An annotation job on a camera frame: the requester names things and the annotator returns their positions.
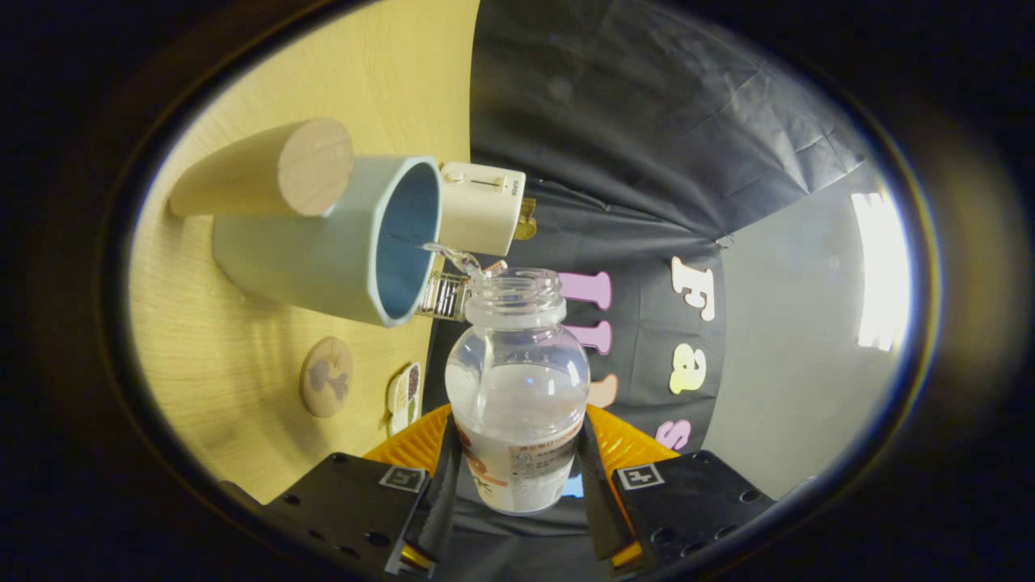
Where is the wire basket holder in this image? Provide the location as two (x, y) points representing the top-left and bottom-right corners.
(415, 271), (474, 323)

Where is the clear plastic juice bottle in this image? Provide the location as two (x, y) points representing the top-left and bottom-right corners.
(445, 268), (591, 516)

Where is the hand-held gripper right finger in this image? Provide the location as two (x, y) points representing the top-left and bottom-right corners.
(578, 402), (779, 576)

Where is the white divided condiment dish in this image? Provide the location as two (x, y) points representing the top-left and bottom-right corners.
(385, 362), (422, 437)

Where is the pale green cup wooden handle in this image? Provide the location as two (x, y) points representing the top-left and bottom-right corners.
(168, 118), (444, 328)

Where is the black backdrop cloth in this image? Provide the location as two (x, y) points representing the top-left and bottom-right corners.
(420, 0), (878, 582)

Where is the wooden table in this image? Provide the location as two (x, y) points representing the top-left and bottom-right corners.
(128, 0), (482, 504)

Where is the white toaster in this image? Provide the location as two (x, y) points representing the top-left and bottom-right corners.
(437, 161), (526, 258)

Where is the round wooden coaster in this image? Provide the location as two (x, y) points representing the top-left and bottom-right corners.
(300, 336), (354, 419)

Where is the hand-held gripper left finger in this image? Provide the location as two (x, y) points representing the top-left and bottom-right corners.
(263, 403), (463, 579)

